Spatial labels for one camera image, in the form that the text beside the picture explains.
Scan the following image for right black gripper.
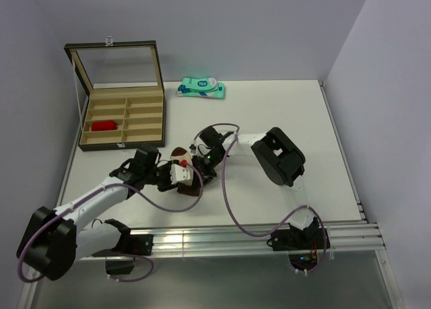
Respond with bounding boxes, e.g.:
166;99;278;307
193;151;225;191

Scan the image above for beige brown striped sock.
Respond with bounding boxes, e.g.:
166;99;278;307
170;147;200;197

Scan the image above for red sock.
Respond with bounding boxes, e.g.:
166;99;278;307
91;120;118;132

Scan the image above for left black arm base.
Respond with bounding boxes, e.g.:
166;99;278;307
92;234;154;279

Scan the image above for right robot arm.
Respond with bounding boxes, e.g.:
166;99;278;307
189;126;319;248

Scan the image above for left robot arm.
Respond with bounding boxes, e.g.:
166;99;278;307
17;147;182;283

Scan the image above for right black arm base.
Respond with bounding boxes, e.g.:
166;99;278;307
266;228;330;271

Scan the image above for teal patterned folded socks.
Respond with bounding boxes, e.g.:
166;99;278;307
176;77;225;100

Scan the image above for black compartment organizer box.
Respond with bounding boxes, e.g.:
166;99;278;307
64;37;166;151

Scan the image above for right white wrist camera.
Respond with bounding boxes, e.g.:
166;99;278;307
189;141;197;154

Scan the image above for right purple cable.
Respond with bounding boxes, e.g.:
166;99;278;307
193;122;327;275

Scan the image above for aluminium front rail frame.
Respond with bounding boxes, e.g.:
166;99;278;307
38;80;404;308

